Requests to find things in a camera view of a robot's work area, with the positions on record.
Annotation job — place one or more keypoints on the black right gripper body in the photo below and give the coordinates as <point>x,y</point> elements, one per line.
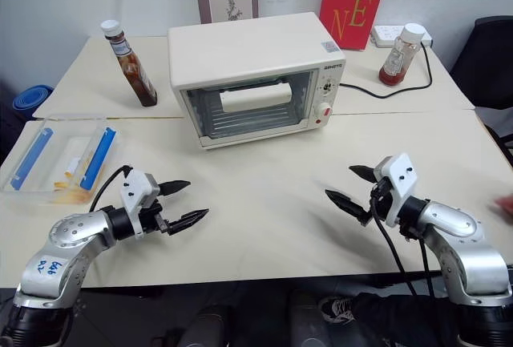
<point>382,200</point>

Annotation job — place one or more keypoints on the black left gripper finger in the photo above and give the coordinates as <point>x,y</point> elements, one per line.
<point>186,220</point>
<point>174,188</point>

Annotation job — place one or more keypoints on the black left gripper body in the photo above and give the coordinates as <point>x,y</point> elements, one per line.
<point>152,219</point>

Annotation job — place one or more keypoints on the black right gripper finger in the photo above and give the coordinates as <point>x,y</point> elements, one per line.
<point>364,172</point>
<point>348,204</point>

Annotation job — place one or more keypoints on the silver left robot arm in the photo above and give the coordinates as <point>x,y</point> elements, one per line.
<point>68,235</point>

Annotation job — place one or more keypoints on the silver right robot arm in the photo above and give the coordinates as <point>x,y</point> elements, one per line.
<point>461,243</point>

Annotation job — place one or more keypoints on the white oven knob red mark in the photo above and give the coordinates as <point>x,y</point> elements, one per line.
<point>324,111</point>

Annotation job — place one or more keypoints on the cream toaster oven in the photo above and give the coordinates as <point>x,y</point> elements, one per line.
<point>248,50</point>

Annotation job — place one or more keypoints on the person's bare hand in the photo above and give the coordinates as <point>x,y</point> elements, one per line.
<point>505,204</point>

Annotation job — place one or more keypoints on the blue container clip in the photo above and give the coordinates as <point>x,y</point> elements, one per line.
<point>98,158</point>
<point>30,158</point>

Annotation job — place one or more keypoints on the french fries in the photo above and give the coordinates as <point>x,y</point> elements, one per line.
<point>74,190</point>

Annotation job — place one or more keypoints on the red sauce bottle white cap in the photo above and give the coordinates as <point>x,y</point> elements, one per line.
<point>394,74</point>

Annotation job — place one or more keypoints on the black and white sneaker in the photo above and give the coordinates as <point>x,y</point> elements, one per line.
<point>336,310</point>

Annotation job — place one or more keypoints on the dark rounded shape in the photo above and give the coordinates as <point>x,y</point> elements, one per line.
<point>206,327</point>

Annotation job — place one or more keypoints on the clear plastic container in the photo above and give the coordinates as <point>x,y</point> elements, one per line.
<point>60,150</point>

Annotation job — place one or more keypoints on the black trouser leg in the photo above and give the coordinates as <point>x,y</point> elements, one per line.
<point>393,315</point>

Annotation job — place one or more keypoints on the brown sauce bottle white cap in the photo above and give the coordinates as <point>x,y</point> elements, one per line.
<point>136,74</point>

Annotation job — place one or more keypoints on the white power strip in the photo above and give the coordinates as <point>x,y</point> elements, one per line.
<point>384,34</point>

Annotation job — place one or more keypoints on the black office chair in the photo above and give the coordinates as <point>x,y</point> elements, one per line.
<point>489,74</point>

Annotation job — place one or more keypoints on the blue rolled mat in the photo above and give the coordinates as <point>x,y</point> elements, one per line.
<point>32,98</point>

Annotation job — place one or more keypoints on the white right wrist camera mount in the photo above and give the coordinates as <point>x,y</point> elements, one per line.
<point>401,178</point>

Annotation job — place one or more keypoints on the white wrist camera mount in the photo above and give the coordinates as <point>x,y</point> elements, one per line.
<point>136,190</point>
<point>401,178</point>

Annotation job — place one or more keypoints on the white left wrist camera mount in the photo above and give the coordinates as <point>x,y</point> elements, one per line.
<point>136,190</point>

